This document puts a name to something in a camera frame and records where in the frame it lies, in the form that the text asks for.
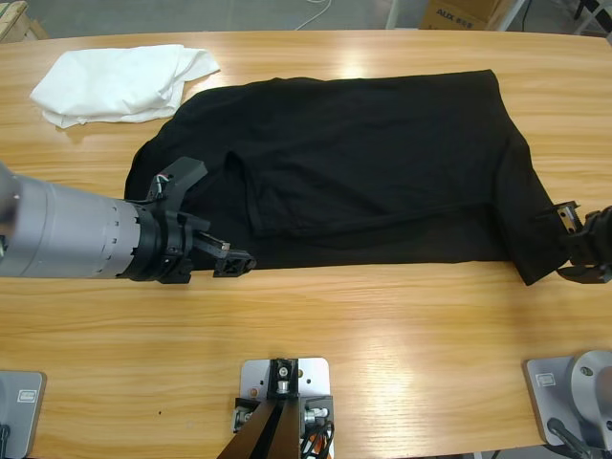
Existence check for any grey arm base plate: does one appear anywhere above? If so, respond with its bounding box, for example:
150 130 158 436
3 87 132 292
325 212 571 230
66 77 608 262
0 370 48 459
525 349 612 450

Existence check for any white folded garment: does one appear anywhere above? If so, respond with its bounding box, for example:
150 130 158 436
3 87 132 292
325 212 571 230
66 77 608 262
29 43 222 130

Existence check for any black camera post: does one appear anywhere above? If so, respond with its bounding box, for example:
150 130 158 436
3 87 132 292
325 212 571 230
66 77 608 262
219 357 302 459

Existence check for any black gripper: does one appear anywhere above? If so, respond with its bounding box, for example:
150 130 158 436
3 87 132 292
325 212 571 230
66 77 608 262
128 205 258 286
535 201 612 286

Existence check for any cardboard box with blue print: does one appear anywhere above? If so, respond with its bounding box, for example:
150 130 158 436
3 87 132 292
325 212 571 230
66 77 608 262
419 0 516 31

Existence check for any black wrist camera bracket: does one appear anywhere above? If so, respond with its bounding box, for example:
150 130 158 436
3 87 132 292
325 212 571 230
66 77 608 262
145 156 209 214

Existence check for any black chair frame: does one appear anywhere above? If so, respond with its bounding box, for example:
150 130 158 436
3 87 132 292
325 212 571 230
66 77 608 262
571 0 612 37

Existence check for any white floor cable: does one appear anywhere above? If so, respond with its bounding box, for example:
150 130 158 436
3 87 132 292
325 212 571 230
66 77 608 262
294 0 335 31

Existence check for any orange cable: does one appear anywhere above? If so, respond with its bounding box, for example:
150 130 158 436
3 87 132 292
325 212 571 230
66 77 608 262
300 423 336 459

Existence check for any wooden pallet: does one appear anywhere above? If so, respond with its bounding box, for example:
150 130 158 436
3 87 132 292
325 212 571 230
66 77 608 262
0 0 50 44

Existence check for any white slanted frame leg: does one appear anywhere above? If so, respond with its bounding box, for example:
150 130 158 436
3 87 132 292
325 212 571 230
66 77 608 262
496 0 532 33

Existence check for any white metal post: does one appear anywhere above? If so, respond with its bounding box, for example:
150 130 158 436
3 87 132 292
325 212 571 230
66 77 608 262
384 0 407 31

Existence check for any white mount plate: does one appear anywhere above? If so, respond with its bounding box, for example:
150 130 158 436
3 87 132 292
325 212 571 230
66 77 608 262
238 356 334 431

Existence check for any black t-shirt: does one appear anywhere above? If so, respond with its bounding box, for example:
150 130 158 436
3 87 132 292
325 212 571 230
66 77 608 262
122 69 560 287

